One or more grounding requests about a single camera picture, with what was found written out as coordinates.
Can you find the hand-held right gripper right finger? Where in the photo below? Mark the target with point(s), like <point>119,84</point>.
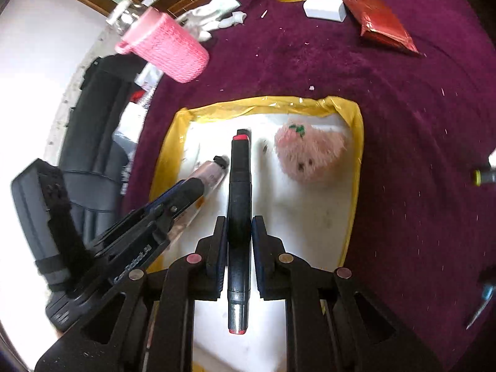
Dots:
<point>257,252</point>

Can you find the white rectangular box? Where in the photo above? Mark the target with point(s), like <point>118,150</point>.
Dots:
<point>323,7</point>

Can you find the red foil packet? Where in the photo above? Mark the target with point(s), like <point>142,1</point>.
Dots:
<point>376,19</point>

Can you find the black marker with yellow ends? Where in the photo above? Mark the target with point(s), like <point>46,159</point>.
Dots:
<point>486,176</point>

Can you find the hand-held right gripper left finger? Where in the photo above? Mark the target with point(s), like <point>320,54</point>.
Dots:
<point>221,252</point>

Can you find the white and blue pen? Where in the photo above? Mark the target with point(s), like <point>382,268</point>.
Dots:
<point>480,298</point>

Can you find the pale cosmetic tube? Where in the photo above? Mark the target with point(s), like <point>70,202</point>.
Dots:
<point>211,174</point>

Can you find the white tray with yellow edge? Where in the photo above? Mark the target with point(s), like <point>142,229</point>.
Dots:
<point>310,209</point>

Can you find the black leather chair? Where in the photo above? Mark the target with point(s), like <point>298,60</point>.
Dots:
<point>93,124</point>

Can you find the purple velvet tablecloth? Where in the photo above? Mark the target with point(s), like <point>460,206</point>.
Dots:
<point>387,124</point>

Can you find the white glove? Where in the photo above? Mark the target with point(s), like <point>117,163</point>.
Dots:
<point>221,6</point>

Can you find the pink plush toy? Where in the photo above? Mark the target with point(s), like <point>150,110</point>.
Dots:
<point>310,151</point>

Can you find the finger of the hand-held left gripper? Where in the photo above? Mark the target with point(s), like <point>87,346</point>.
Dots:
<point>180,197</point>

